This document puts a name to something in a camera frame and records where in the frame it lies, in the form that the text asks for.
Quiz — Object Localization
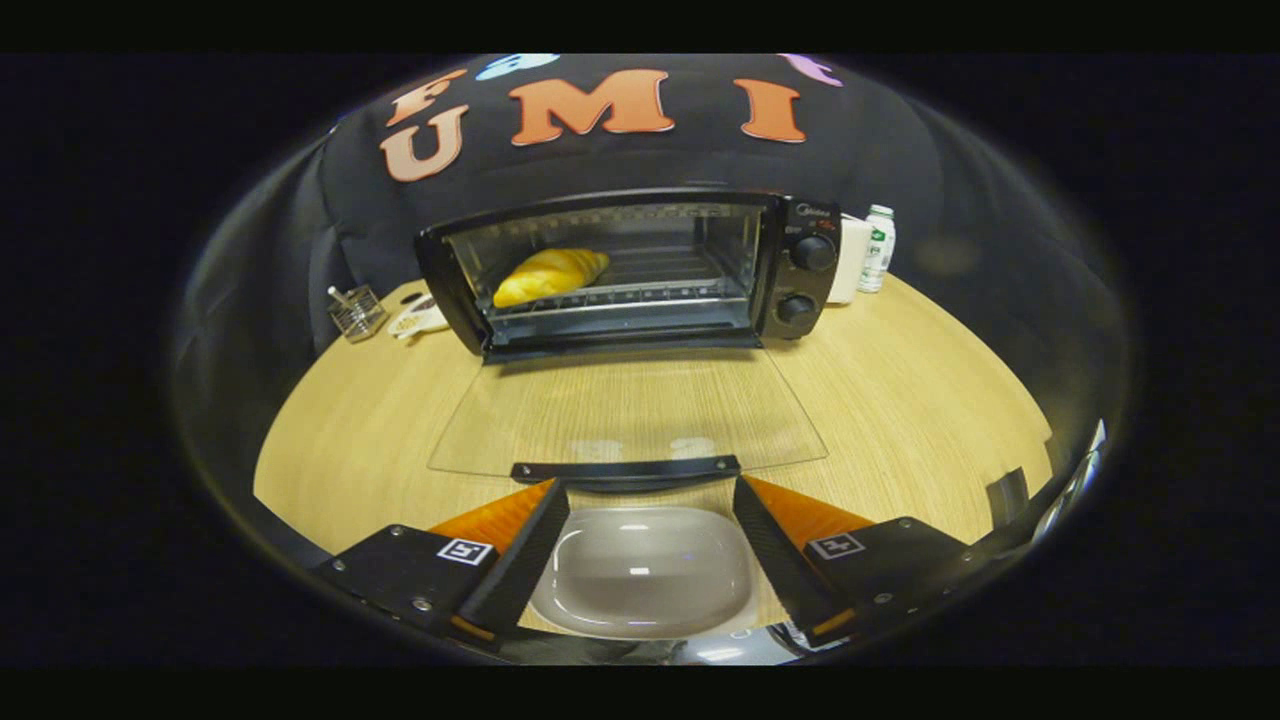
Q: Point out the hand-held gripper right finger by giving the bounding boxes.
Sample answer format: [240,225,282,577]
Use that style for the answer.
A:
[733,475,1001,649]

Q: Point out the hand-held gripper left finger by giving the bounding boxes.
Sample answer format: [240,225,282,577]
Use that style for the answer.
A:
[310,478,571,651]

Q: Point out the glass toaster oven door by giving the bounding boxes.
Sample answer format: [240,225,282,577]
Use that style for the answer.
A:
[428,345,829,491]

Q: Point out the black toaster oven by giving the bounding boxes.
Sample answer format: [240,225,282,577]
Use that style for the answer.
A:
[415,188,841,363]

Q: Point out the golden croissant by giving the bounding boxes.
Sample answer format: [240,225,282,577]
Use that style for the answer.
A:
[493,248,611,309]

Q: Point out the white pop-up toaster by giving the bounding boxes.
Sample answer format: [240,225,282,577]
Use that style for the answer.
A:
[826,213,873,306]

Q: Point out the white plate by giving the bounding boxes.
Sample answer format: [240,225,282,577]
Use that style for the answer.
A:
[528,506,756,641]

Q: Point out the black table clamp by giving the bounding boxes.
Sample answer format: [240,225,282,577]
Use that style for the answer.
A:
[985,467,1031,523]

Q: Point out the small white green-label bottle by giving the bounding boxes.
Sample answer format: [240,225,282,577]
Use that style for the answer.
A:
[857,204,897,294]

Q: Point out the clear wire basket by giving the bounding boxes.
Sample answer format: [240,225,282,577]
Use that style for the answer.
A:
[328,284,388,343]

